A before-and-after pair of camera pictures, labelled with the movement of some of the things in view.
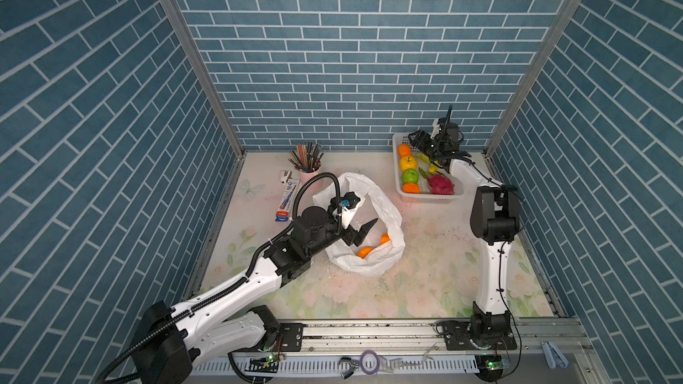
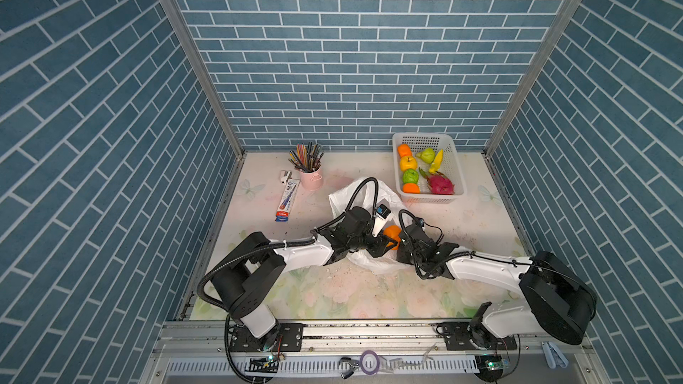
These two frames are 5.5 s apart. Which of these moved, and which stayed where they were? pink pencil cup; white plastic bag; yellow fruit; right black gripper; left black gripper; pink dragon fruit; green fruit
Moved: right black gripper; white plastic bag; left black gripper
Stayed: yellow fruit; green fruit; pink dragon fruit; pink pencil cup
